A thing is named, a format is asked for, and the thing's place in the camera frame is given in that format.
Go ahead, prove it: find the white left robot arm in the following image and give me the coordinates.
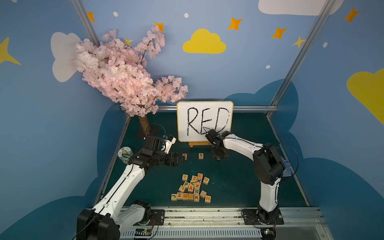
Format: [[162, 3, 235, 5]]
[[74, 135, 185, 240]]

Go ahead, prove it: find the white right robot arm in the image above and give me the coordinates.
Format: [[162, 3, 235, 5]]
[[205, 130, 286, 224]]

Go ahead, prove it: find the wooden letter block A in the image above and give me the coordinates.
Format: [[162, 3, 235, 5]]
[[187, 185, 195, 193]]

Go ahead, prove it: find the wooden letter block J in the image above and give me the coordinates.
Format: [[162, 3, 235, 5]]
[[171, 194, 178, 201]]

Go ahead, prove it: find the wooden easel stand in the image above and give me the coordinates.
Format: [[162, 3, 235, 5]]
[[189, 142, 212, 148]]

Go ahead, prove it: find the yellow framed whiteboard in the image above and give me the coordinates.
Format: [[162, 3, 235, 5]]
[[177, 101, 234, 142]]

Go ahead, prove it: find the pink cherry blossom tree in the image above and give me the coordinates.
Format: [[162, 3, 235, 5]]
[[74, 25, 188, 134]]

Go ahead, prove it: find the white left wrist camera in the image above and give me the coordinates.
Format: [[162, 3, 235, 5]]
[[164, 135, 177, 154]]

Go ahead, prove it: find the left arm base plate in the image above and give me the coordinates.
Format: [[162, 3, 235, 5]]
[[138, 210, 165, 226]]

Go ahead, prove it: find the aluminium frame post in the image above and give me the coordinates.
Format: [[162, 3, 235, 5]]
[[266, 0, 336, 119]]

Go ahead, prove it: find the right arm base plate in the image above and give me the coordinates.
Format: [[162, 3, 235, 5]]
[[241, 208, 284, 225]]

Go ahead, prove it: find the aluminium mounting rail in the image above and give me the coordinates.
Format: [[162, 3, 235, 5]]
[[120, 207, 332, 240]]

